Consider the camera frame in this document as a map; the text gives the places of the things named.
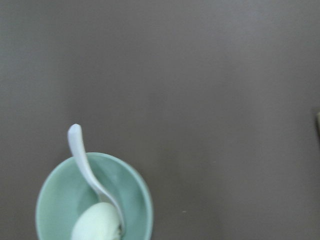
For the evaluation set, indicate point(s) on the white ceramic soup spoon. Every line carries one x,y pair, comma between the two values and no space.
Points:
77,148

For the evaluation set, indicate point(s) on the white steamed bun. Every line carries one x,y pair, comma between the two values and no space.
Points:
99,222

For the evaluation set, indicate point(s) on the light green bowl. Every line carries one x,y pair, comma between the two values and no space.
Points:
65,195

